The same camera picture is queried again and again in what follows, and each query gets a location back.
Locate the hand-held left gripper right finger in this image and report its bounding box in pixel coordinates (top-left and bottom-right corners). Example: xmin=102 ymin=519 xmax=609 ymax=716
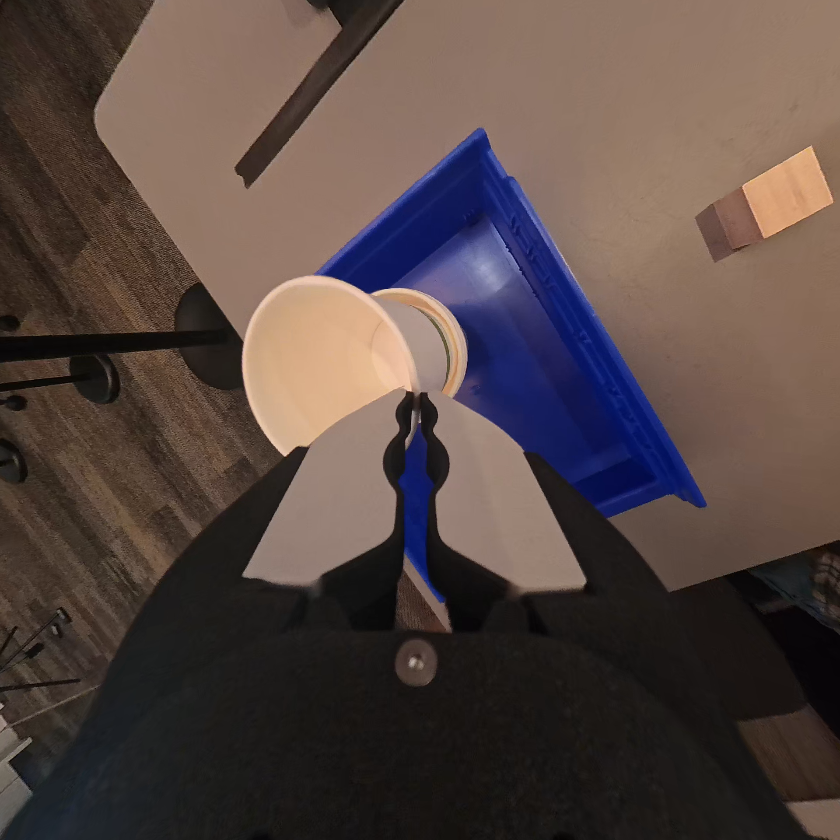
xmin=422 ymin=392 xmax=587 ymax=596

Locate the blue plastic bin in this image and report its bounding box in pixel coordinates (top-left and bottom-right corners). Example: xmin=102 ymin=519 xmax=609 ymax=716
xmin=315 ymin=128 xmax=707 ymax=605

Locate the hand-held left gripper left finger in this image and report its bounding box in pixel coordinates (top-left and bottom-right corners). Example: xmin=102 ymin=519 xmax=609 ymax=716
xmin=243 ymin=392 xmax=413 ymax=589

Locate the wooden cube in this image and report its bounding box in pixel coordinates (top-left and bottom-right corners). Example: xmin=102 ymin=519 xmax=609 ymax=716
xmin=696 ymin=146 xmax=834 ymax=263

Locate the black chair base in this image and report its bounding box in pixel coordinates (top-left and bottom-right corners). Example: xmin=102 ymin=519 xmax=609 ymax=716
xmin=0 ymin=314 xmax=245 ymax=487

